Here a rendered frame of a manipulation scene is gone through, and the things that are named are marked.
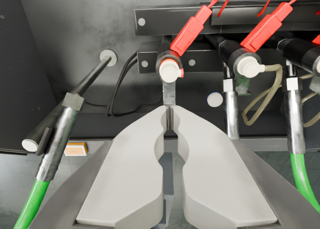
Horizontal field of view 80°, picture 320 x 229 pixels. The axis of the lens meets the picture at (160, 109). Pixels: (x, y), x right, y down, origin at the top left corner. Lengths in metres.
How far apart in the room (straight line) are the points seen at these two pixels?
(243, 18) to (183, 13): 0.08
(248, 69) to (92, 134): 0.39
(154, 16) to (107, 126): 0.30
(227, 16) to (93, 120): 0.41
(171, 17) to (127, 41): 0.19
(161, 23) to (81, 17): 0.23
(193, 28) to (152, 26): 0.11
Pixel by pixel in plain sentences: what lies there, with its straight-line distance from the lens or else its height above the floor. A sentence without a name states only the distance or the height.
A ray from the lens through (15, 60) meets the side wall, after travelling 0.50.
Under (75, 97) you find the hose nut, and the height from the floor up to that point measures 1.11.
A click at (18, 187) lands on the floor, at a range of 2.65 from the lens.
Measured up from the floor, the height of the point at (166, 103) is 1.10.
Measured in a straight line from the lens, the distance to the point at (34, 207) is 0.25.
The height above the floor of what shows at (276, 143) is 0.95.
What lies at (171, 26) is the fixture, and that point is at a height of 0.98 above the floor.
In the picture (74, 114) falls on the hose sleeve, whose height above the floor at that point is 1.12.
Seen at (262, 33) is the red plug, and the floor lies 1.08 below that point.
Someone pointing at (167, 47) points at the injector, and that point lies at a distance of 0.23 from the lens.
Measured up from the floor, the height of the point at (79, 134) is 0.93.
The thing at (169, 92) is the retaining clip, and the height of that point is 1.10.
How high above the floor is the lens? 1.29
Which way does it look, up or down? 59 degrees down
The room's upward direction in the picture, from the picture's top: 178 degrees counter-clockwise
